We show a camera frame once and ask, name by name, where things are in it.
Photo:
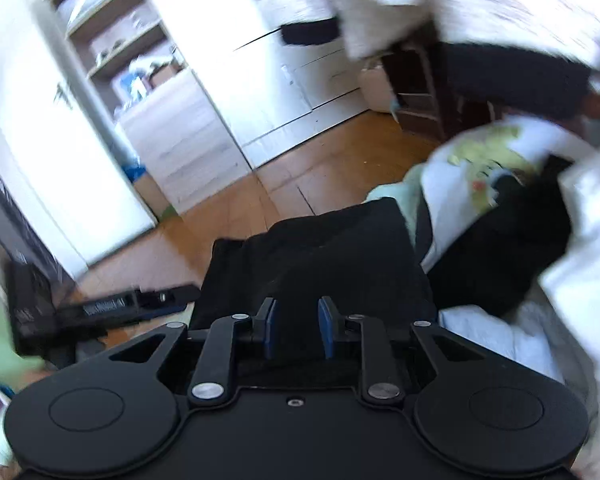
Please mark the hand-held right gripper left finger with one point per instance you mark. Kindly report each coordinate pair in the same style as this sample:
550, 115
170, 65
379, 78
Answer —
270, 332

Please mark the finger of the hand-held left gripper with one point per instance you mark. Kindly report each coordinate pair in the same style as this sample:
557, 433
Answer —
130, 305

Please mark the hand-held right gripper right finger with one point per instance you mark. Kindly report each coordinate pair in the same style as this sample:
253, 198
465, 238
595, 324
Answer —
326, 332

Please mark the large black garment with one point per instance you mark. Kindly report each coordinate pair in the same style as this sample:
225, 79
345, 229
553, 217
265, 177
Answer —
320, 260

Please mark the small green object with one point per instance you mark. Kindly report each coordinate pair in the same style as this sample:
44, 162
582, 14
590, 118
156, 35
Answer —
168, 215

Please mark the cardboard box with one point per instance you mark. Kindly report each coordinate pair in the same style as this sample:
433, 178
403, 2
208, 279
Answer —
152, 192

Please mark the blue plastic bag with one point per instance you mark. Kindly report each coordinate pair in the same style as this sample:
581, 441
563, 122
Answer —
136, 171

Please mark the pale blue shirt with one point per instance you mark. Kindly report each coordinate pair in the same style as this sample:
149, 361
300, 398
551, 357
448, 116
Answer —
490, 340

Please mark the small black garment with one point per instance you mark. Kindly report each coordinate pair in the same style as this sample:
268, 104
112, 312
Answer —
490, 260

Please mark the white printed t-shirt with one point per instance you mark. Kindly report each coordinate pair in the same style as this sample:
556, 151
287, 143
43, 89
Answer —
455, 185

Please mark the white wardrobe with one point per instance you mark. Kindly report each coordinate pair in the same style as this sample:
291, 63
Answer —
260, 85

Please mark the dark wooden shelf cabinet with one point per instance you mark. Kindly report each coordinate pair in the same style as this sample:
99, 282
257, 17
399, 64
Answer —
420, 85

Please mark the wooden open shelf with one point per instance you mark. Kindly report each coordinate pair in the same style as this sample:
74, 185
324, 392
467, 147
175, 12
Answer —
115, 35

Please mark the white shirt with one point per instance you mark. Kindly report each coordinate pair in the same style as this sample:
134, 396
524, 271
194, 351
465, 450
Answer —
590, 270

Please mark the black fuzzy cloth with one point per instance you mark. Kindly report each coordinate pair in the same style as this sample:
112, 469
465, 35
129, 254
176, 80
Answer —
520, 80

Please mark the white fluffy towel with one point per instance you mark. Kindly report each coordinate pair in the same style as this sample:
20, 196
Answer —
505, 5

